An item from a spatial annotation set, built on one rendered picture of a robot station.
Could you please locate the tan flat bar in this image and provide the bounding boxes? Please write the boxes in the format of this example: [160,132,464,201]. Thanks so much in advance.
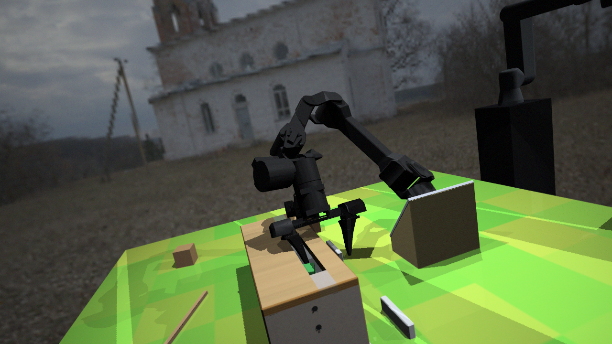
[164,290,208,344]

